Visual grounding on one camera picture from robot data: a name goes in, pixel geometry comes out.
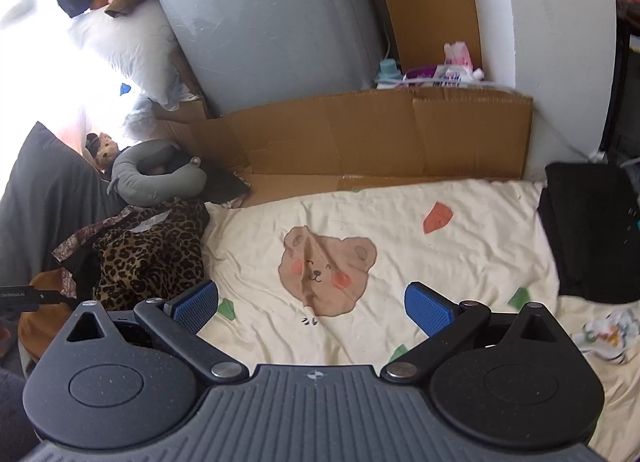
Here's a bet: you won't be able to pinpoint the grey wrapped mattress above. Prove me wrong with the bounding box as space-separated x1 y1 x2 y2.
160 0 385 115

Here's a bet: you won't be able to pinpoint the orange brown garment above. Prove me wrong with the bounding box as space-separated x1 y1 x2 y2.
18 268 72 362

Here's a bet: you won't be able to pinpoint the white printed baby garment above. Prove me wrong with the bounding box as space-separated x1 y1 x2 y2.
572 309 639 364

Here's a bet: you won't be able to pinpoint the white pillow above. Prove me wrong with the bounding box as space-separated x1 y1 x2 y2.
70 0 198 111

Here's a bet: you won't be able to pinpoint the black folded garment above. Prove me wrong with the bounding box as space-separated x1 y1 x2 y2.
538 162 639 305

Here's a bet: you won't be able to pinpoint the brown cardboard sheet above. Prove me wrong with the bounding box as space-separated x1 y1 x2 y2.
155 87 533 205

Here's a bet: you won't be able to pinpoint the leopard print shorts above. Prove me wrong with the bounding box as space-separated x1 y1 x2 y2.
92 199 209 312

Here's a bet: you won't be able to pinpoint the cream bear print bedsheet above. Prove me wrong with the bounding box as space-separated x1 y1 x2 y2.
200 180 639 461

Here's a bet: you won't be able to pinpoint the grey neck pillow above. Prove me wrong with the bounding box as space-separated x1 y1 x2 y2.
107 139 207 206

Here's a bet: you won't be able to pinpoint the teal bottle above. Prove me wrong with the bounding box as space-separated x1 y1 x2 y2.
375 58 404 89

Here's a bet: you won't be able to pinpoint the small plush doll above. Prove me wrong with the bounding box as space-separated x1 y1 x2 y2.
85 133 120 176

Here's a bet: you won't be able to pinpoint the upright cardboard panel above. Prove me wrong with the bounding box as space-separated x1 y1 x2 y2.
366 0 484 74

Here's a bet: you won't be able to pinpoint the black cloth under pillow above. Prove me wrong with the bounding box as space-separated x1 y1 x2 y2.
200 159 250 204

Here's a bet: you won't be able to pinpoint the pink white package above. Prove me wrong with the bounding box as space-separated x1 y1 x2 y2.
404 42 485 86

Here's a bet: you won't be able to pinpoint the dark grey pillow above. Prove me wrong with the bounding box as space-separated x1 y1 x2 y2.
0 123 125 286

